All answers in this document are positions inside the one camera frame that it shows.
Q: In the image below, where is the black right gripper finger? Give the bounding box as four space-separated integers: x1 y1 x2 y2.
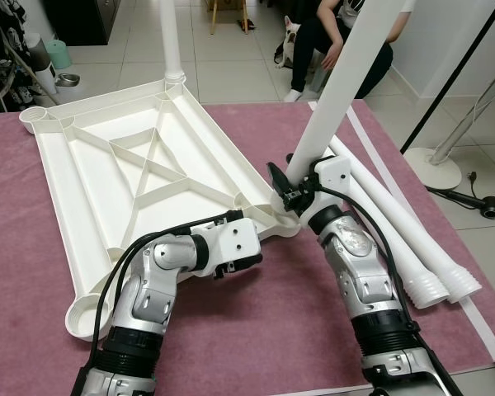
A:
266 162 292 200

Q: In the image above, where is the white plastic table top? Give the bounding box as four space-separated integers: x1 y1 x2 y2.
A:
18 78 303 341

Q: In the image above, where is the pink table cloth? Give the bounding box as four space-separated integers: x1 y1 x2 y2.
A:
0 99 495 396

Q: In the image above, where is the long white tape strip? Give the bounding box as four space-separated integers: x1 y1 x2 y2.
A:
346 101 495 364

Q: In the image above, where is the white standing fan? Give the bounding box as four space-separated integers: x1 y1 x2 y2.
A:
404 66 495 191

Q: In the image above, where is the small white dog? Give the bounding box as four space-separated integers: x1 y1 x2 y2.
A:
274 16 303 68

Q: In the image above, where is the seated person in white shirt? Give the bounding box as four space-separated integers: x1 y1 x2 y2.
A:
290 0 415 101

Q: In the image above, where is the black hair dryer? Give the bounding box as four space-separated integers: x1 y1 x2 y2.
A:
429 169 495 220

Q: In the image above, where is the black slanted pole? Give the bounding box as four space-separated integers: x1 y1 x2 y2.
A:
400 0 489 154

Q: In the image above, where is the metal pet bowl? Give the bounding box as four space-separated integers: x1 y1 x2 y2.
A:
56 73 82 91

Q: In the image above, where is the black cabinet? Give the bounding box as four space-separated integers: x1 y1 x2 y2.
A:
41 0 121 47

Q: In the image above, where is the grey white canister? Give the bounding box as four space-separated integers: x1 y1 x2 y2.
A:
25 33 60 101

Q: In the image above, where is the clothes rack with dark clothes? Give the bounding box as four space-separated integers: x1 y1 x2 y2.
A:
0 0 35 113

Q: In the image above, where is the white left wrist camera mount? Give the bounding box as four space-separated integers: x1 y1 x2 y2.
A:
206 216 263 273

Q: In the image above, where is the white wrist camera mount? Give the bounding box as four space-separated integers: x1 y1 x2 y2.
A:
206 216 263 273
313 157 353 203

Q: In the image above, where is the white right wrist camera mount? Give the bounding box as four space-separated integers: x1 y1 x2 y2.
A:
313 157 353 203

